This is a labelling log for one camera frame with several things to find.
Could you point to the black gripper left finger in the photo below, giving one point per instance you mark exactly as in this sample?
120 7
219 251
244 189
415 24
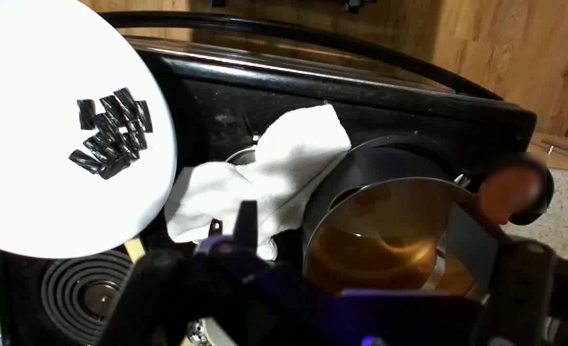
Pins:
151 301

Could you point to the wooden spatula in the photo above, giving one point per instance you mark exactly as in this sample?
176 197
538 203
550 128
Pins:
136 251

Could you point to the white cloth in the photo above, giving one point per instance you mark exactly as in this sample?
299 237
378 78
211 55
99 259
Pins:
284 166

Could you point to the glass pot lid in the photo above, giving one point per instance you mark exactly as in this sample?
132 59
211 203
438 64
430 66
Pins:
386 237

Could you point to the black coil burner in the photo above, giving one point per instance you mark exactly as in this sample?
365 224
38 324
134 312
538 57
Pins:
72 289

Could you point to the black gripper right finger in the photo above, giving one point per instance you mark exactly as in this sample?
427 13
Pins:
521 295

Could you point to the white mixing bowl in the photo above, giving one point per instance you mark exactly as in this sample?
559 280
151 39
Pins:
34 161

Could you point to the black electric stove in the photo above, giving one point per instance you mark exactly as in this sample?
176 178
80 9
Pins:
386 103

